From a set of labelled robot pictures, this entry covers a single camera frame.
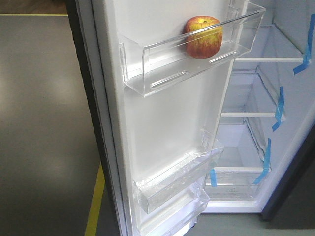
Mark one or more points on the red yellow apple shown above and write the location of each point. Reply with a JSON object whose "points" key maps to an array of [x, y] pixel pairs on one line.
{"points": [[204, 44]]}

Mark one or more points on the white fridge door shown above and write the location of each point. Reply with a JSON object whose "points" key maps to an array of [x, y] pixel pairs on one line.
{"points": [[139, 137]]}

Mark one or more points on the white open fridge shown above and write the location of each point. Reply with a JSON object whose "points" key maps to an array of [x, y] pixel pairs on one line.
{"points": [[268, 116]]}

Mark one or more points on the clear middle door bin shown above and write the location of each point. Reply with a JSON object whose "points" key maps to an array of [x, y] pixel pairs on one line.
{"points": [[197, 163]]}

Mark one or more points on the clear door bin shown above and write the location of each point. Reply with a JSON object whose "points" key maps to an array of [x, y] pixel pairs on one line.
{"points": [[197, 163], [153, 40], [171, 216]]}

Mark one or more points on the clear upper door bin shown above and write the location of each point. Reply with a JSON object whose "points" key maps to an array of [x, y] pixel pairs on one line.
{"points": [[153, 40]]}

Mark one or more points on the clear crisper drawer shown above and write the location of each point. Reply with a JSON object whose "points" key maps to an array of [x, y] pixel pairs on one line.
{"points": [[235, 182]]}

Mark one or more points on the clear lower door bin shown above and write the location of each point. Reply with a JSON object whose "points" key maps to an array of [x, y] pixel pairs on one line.
{"points": [[171, 216]]}

